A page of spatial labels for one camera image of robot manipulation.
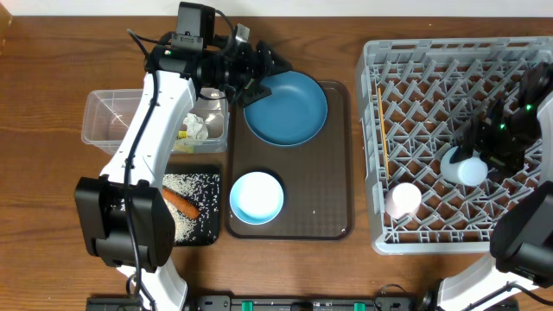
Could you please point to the pink cup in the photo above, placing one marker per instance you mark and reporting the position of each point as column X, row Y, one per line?
column 405, row 198

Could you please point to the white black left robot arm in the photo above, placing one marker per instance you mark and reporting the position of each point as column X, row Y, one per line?
column 122, row 214

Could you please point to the wooden chopstick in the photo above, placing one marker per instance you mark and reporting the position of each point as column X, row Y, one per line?
column 380, row 109
column 385, row 151

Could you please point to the clear plastic waste bin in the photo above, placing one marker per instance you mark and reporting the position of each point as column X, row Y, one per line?
column 108, row 115

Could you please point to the black tray with rice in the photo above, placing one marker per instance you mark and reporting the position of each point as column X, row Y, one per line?
column 193, row 168

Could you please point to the grey dishwasher rack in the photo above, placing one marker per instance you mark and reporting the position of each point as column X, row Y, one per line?
column 430, row 88

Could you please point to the orange carrot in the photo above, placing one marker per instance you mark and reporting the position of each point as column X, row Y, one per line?
column 180, row 203

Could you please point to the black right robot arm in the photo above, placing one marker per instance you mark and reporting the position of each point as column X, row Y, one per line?
column 519, row 259

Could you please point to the dark blue plate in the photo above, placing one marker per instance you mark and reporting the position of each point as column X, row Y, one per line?
column 294, row 113

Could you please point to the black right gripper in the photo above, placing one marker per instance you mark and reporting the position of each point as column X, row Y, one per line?
column 512, row 163

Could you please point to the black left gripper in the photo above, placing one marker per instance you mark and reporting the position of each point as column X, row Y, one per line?
column 254, row 72

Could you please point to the dark brown serving tray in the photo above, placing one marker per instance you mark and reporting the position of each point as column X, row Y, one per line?
column 316, row 176

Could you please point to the light blue cup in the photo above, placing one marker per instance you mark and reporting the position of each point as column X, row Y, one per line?
column 470, row 172

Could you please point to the pile of white rice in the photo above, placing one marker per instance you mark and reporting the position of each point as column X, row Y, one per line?
column 194, row 203

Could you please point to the light blue bowl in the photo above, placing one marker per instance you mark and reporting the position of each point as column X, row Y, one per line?
column 256, row 198

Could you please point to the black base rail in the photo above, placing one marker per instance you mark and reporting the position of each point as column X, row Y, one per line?
column 227, row 303

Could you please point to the green snack wrapper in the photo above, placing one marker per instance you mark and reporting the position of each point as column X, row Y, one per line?
column 185, row 142

